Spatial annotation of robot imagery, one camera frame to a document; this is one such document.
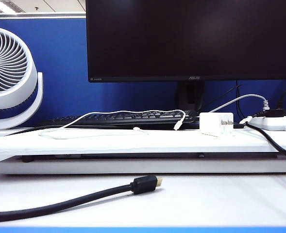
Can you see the white charger block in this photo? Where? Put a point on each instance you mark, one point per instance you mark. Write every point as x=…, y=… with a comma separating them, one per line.
x=209, y=122

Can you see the white base board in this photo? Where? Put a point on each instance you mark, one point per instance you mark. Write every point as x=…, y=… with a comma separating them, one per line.
x=133, y=166

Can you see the black keyboard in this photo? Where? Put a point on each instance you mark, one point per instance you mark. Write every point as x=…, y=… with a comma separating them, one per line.
x=123, y=120

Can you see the white raised board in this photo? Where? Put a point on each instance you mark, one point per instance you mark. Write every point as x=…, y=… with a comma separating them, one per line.
x=157, y=144

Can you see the black monitor stand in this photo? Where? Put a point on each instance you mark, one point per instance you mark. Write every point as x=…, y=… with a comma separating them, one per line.
x=190, y=94

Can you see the black computer monitor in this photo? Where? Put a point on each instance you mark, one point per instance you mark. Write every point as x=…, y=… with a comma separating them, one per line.
x=181, y=36

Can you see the blue office partition panel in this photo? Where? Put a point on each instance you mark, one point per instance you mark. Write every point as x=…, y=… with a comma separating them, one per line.
x=65, y=60

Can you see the small white plug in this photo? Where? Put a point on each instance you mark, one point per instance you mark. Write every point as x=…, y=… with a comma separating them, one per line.
x=245, y=120

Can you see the white desk fan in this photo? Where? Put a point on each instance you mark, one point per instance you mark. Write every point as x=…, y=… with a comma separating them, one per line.
x=33, y=80

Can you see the white power strip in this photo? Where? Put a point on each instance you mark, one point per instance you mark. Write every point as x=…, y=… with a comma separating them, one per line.
x=274, y=122

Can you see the black riser frame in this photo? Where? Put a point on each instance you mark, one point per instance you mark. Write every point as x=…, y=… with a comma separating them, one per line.
x=27, y=158

